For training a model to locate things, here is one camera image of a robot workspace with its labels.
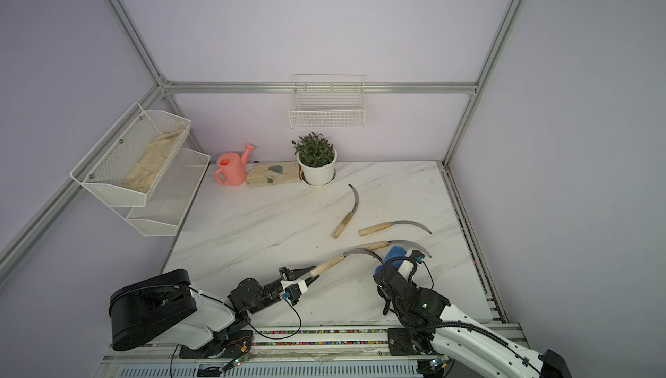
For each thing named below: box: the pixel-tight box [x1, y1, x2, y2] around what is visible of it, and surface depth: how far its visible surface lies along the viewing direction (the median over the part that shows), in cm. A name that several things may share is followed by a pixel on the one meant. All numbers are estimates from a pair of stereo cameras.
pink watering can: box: [215, 143, 255, 187], surface depth 110 cm
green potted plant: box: [291, 132, 335, 168], surface depth 103 cm
